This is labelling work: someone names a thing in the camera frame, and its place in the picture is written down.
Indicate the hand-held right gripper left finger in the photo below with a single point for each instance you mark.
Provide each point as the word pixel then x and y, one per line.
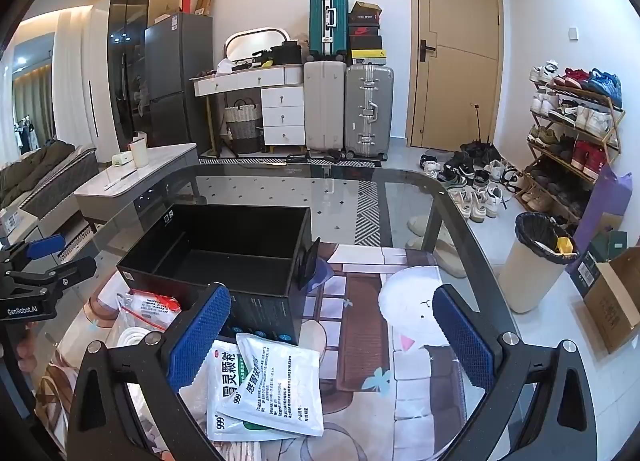
pixel 200 336

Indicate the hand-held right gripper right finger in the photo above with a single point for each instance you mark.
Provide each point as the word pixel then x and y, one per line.
pixel 462 336

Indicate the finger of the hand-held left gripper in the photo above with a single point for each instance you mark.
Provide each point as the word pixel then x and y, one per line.
pixel 45 246
pixel 65 273

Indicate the black cardboard box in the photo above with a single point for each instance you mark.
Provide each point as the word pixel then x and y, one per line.
pixel 260 306

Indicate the clear bag with red print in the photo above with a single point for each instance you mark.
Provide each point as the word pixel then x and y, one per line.
pixel 150 306

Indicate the white green medicine packet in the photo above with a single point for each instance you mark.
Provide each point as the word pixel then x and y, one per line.
pixel 280 391
pixel 225 391

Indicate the bed with dark blanket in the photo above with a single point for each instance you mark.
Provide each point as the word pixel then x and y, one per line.
pixel 45 166

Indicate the beige trash bin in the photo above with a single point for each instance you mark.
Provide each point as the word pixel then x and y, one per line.
pixel 527 276

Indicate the printed cartoon mat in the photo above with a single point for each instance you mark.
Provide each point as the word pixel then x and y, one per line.
pixel 360 341

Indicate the grey white low cabinet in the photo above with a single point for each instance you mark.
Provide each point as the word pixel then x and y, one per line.
pixel 135 183

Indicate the small white green box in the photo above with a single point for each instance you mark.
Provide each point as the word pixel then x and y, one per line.
pixel 121 159

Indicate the cream cylinder cup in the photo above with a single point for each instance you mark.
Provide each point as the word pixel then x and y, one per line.
pixel 138 151

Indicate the brown cardboard box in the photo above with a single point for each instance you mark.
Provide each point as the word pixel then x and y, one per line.
pixel 612 301

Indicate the pile of shoes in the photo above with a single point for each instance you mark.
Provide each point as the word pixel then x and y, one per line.
pixel 475 181

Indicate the black white patterned rug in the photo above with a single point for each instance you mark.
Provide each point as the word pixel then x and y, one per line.
pixel 367 211

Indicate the white wardrobe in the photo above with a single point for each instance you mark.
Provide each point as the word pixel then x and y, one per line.
pixel 80 81

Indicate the dark green box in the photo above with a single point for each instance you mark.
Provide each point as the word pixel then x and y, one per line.
pixel 607 243

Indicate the black umbrella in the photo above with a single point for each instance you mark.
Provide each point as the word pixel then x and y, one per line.
pixel 477 148

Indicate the purple bag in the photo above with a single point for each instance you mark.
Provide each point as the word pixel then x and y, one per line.
pixel 605 206

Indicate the black hair tool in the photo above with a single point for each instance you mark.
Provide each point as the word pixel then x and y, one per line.
pixel 310 157

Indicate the woven basket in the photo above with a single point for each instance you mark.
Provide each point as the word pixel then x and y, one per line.
pixel 242 123

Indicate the grey fridge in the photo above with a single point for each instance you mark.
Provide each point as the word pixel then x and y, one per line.
pixel 172 66

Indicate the shoe rack with shoes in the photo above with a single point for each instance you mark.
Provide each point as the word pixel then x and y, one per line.
pixel 570 141

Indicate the silver suitcase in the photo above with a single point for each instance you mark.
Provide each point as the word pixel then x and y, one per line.
pixel 369 111

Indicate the white vanity desk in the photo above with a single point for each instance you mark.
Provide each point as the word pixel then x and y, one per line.
pixel 282 106

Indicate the beige suitcase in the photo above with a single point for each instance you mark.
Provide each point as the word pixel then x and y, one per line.
pixel 324 106

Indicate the tan wooden door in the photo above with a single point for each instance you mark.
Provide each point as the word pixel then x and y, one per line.
pixel 457 66

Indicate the oval mirror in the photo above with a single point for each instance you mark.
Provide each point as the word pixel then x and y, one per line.
pixel 255 43

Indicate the black red shoe box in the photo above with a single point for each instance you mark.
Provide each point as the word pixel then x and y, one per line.
pixel 365 31

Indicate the teal suitcase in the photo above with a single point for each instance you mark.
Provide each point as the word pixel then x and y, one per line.
pixel 327 21

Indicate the open brown shoe box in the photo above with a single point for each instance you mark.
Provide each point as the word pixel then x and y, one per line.
pixel 365 7

